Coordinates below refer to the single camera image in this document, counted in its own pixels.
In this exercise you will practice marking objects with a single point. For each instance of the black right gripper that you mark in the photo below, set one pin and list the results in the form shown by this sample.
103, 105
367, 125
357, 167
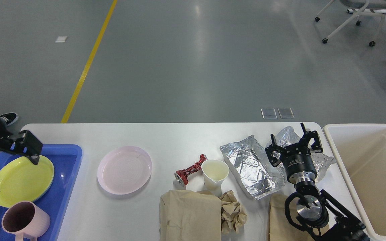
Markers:
296, 158

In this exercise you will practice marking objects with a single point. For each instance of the pink mug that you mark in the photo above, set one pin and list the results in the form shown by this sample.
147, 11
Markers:
25, 220

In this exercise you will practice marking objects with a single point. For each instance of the pink plate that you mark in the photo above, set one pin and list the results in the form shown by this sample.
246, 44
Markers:
124, 170

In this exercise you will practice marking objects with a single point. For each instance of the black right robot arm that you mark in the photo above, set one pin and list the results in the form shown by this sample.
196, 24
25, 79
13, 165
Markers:
309, 209

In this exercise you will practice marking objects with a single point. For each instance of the black sneaker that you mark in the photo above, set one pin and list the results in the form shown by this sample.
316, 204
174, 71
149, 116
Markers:
9, 118

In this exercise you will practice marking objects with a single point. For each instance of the yellow plate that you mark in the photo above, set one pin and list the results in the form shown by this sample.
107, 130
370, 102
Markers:
21, 180

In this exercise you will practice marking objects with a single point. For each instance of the clear floor plate right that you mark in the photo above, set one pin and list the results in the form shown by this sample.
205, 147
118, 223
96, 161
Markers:
286, 113

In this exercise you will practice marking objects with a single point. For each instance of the clear floor plate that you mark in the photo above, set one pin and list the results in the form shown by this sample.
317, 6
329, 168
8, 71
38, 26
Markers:
286, 113
269, 113

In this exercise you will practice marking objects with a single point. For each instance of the aluminium foil tray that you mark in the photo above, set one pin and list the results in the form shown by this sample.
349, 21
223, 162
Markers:
248, 162

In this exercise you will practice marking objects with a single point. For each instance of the clear floor plate left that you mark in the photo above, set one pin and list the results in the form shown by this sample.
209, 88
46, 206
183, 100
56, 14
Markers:
269, 113

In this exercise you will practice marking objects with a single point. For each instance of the blue plastic tray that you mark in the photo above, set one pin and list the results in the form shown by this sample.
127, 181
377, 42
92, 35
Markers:
66, 159

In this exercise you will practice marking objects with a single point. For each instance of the brown paper bag right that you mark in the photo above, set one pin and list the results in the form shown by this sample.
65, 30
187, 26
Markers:
279, 228

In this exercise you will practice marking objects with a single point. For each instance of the beige plastic bin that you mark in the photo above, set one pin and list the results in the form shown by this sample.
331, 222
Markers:
360, 152

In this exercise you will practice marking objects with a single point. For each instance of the white paper cup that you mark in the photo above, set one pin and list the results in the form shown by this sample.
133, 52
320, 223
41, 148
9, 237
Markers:
214, 174

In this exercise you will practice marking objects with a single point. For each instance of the crumpled brown paper ball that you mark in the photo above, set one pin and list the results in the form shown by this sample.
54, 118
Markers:
233, 214

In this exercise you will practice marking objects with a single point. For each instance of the crushed red can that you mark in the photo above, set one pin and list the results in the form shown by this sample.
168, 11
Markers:
182, 175

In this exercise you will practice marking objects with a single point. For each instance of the white floor tape patch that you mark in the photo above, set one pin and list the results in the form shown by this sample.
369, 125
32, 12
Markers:
61, 39

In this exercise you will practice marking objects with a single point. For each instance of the large brown paper bag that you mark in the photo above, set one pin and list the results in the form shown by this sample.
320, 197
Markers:
189, 216

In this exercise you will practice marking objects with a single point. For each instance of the white office chair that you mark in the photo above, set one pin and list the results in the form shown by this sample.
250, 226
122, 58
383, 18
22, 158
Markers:
362, 8

